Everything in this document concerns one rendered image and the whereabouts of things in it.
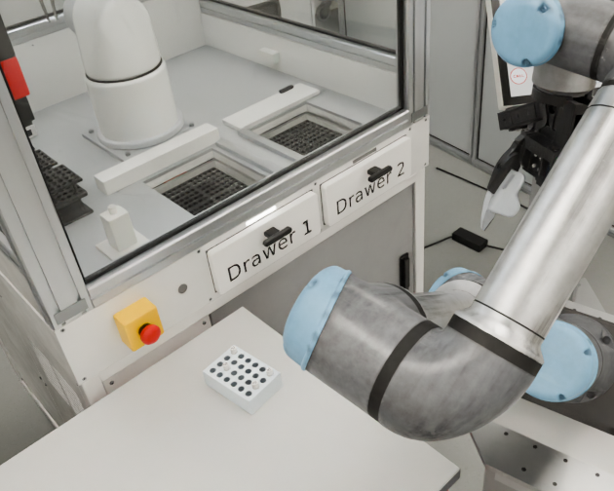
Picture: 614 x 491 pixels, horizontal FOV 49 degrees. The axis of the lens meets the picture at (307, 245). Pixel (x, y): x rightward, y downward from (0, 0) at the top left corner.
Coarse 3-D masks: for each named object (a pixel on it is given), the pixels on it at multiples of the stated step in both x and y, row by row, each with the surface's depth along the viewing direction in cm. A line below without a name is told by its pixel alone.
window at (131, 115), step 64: (0, 0) 91; (64, 0) 97; (128, 0) 104; (192, 0) 111; (256, 0) 120; (320, 0) 130; (384, 0) 142; (64, 64) 101; (128, 64) 108; (192, 64) 116; (256, 64) 126; (320, 64) 137; (384, 64) 151; (64, 128) 105; (128, 128) 113; (192, 128) 122; (256, 128) 132; (320, 128) 145; (64, 192) 110; (128, 192) 118; (192, 192) 128
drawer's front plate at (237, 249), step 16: (288, 208) 143; (304, 208) 146; (256, 224) 140; (272, 224) 141; (288, 224) 145; (304, 224) 149; (320, 224) 152; (240, 240) 137; (256, 240) 140; (288, 240) 147; (304, 240) 151; (208, 256) 134; (224, 256) 136; (240, 256) 139; (256, 256) 142; (272, 256) 146; (224, 272) 137; (256, 272) 144; (224, 288) 139
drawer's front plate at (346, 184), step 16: (400, 144) 161; (368, 160) 156; (384, 160) 159; (400, 160) 163; (336, 176) 151; (352, 176) 153; (368, 176) 157; (384, 176) 162; (400, 176) 166; (336, 192) 152; (352, 192) 156; (336, 208) 154; (352, 208) 158
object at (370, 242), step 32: (416, 192) 178; (352, 224) 166; (384, 224) 176; (416, 224) 185; (288, 256) 153; (320, 256) 162; (352, 256) 172; (384, 256) 182; (416, 256) 192; (256, 288) 151; (288, 288) 159; (416, 288) 199; (0, 320) 187; (192, 320) 140; (32, 352) 166; (160, 352) 139; (32, 384) 206; (64, 384) 149; (96, 384) 129; (64, 416) 181
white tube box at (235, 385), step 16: (240, 352) 129; (208, 368) 126; (240, 368) 127; (256, 368) 125; (272, 368) 125; (208, 384) 128; (224, 384) 123; (240, 384) 123; (272, 384) 123; (240, 400) 121; (256, 400) 121
